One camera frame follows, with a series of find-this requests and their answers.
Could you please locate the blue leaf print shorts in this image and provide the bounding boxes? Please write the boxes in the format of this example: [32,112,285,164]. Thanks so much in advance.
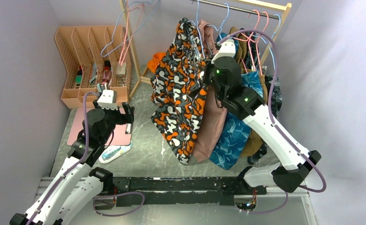
[210,40,263,170]

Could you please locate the white teal stapler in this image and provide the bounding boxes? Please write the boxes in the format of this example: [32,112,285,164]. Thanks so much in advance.
[99,143,132,164]

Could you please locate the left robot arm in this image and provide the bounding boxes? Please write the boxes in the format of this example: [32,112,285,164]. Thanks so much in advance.
[9,101,135,225]

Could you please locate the orange knitted object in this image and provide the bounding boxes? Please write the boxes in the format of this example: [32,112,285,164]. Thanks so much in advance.
[147,52,166,73]

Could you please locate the peach desk organizer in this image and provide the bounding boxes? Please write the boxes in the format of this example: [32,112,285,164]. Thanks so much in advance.
[54,25,132,109]

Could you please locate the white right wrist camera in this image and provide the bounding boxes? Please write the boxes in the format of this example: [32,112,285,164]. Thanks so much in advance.
[211,39,236,64]

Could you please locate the wooden clothes rack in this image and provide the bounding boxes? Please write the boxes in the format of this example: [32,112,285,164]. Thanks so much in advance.
[119,0,292,99]

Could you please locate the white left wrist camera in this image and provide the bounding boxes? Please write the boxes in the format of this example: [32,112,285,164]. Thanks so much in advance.
[97,89,118,110]

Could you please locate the pink mat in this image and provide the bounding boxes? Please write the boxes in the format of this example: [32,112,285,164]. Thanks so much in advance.
[67,108,131,146]

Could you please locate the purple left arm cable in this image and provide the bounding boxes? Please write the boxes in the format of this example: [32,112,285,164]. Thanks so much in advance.
[24,91,145,225]

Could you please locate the pink hanging shorts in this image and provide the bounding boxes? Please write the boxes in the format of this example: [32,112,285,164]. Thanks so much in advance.
[193,19,227,162]

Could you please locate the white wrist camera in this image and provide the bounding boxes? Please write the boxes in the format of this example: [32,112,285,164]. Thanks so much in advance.
[97,89,118,110]
[211,39,236,64]

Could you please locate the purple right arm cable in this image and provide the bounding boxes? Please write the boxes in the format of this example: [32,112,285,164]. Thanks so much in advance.
[217,29,327,215]

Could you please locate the orange camouflage shorts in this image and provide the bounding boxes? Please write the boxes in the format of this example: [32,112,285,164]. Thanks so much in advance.
[151,17,207,165]

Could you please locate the blue empty wire hanger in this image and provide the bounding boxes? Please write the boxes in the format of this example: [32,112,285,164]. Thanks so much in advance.
[100,0,161,58]

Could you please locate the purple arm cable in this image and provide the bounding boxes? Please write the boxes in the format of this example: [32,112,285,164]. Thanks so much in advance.
[24,91,145,225]
[217,29,327,215]

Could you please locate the brown hanging shorts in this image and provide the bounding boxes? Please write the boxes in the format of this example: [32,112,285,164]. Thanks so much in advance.
[235,32,268,157]

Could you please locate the light blue wire hanger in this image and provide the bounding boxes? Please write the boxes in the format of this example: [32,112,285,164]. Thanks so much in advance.
[187,0,205,64]

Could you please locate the dark leaf print shorts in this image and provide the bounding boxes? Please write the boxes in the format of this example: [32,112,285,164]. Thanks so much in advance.
[247,34,282,165]

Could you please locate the pink empty wire hanger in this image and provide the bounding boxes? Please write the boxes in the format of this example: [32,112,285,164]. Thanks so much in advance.
[118,0,145,66]

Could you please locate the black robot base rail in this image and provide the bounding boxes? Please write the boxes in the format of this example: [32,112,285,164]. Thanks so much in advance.
[96,177,267,209]

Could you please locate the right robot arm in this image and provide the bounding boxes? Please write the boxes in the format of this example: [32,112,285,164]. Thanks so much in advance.
[204,56,321,194]

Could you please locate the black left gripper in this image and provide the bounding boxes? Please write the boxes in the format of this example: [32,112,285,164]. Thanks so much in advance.
[92,99,134,143]

